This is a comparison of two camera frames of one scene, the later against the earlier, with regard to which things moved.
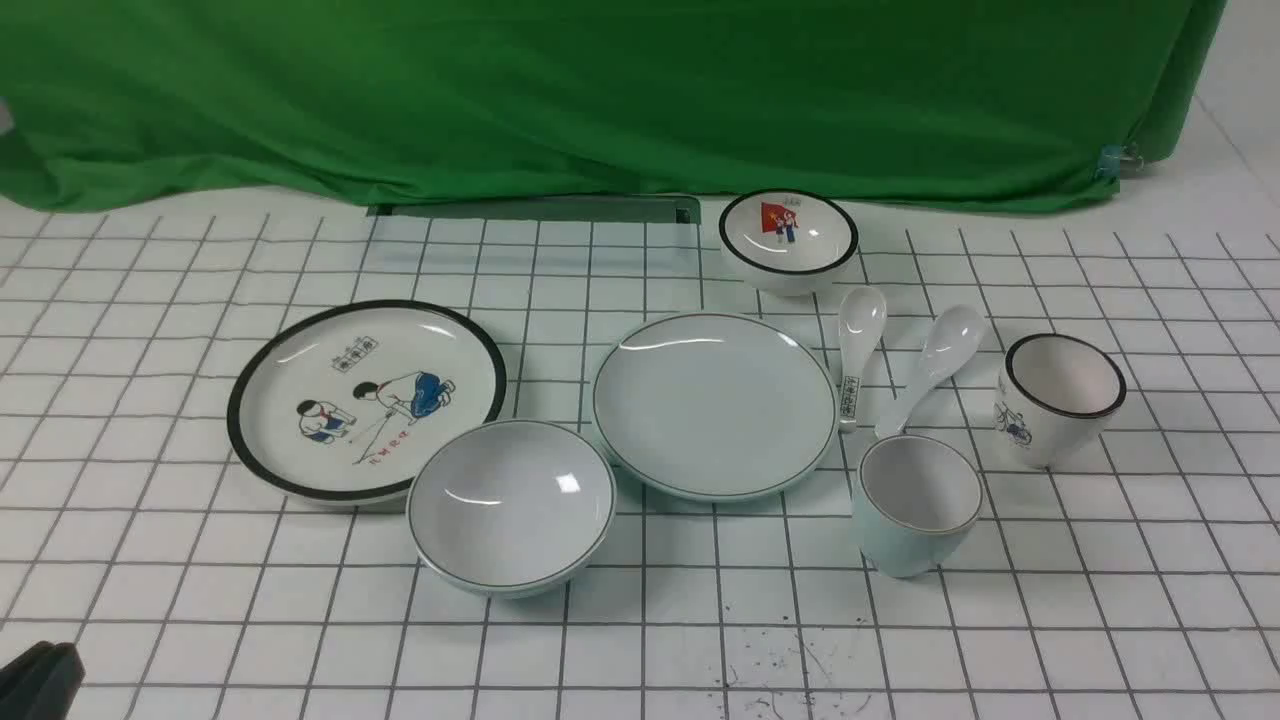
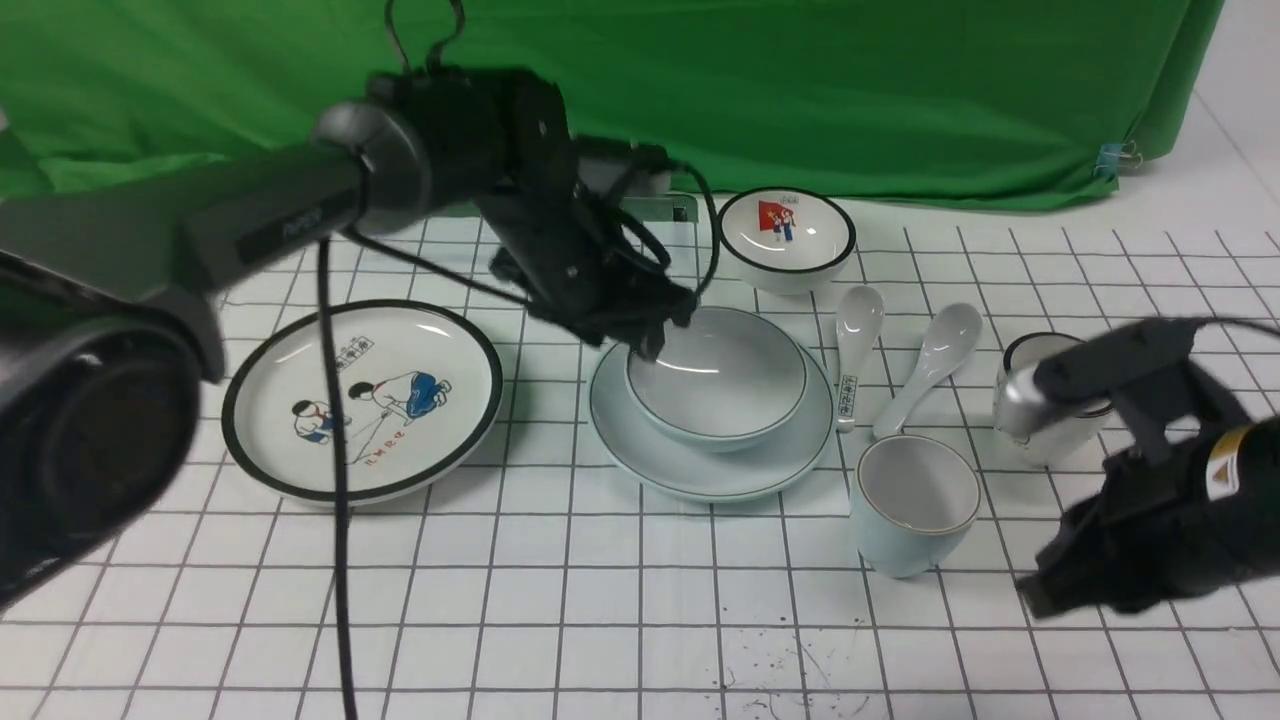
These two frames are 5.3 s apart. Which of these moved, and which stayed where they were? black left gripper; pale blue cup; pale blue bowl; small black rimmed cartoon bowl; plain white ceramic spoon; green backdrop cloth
Moved: pale blue bowl; black left gripper
Stayed: plain white ceramic spoon; green backdrop cloth; pale blue cup; small black rimmed cartoon bowl
